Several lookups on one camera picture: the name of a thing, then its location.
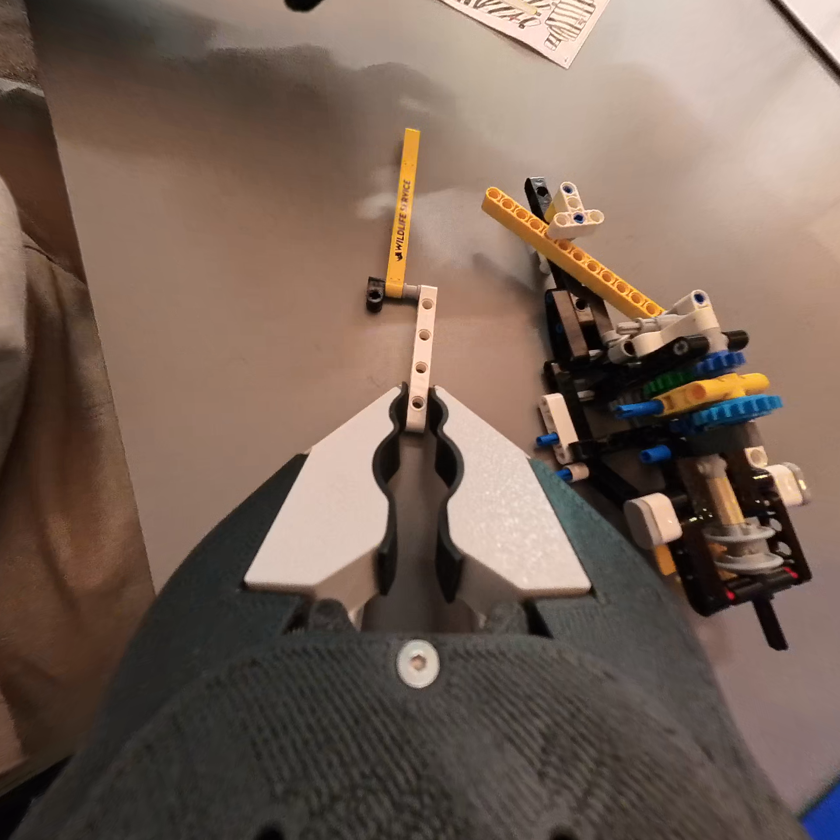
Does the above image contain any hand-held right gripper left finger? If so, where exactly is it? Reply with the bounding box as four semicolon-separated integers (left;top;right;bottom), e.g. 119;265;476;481
244;386;403;626

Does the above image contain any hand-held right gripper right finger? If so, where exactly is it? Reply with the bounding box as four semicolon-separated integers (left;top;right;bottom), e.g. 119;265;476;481
429;386;593;630

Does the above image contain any yellow and white lego beam assembly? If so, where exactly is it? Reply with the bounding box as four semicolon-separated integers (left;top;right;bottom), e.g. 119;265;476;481
365;127;440;435

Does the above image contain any large lego technic model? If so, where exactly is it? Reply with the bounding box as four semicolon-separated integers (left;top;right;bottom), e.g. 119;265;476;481
482;176;815;652

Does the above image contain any lego sticker sheet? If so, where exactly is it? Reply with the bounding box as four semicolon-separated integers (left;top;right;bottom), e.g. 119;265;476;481
436;0;613;70

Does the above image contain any person's beige clothing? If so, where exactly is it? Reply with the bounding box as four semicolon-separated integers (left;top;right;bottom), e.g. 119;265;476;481
0;0;160;778

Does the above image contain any blue flat thing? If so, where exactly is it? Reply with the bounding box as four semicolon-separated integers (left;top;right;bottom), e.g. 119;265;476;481
797;786;840;840

